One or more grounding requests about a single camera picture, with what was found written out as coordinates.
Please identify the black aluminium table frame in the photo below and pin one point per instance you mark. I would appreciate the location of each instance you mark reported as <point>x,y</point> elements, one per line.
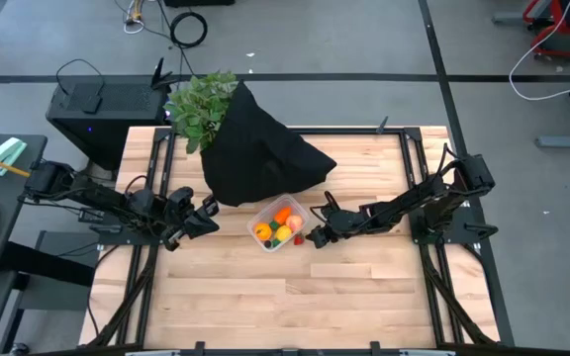
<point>160,158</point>

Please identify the black frame clamp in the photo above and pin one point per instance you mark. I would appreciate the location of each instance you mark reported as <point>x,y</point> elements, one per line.
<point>199,347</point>
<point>375,347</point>

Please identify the red toy strawberry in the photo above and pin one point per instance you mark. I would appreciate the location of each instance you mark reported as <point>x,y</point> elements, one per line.
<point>298,240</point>

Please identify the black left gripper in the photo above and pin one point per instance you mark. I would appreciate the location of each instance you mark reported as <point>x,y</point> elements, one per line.
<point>200,222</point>

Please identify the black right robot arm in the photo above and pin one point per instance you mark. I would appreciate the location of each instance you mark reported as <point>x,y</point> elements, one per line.
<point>413,198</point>

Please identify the mint green stapler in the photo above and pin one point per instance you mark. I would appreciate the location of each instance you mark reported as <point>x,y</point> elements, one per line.
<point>4,154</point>

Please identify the orange toy fruit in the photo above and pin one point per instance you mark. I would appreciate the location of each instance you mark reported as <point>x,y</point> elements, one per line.
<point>263,231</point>

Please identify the black computer tower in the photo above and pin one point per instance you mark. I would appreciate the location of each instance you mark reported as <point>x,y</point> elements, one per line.
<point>107,118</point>

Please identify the green toy vegetable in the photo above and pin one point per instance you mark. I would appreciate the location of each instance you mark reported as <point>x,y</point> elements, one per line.
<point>276,243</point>

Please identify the orange toy carrot green top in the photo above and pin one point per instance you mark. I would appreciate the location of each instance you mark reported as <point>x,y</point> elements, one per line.
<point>282,215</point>

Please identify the yellow toy lemon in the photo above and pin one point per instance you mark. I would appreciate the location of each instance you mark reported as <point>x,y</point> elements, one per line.
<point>283,233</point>

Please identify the black cloth bag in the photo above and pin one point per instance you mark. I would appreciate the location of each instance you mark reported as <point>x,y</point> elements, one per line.
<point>260,153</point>

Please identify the grey stand base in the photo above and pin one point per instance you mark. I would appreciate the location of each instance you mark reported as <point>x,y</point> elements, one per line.
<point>567,141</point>

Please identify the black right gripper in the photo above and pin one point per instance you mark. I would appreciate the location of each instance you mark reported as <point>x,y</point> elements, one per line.
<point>342,221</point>

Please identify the red and black chair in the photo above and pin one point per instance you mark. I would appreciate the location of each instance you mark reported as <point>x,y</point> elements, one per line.
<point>559,29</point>

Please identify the clear plastic tupperware container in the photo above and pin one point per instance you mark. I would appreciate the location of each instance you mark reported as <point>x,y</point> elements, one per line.
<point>257,217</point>

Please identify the pink toy peach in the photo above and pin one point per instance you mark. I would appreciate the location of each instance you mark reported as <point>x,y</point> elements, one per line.
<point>294,223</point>

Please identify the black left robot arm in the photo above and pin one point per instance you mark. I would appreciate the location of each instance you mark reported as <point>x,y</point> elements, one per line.
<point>102,198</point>

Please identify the green leafy plant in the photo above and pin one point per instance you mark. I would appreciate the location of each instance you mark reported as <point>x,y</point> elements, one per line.
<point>198,109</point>

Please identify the black floor beam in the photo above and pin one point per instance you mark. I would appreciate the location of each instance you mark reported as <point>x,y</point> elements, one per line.
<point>47,264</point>

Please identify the black wifi antenna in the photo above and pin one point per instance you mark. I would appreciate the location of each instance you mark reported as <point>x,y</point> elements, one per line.
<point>159,76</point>

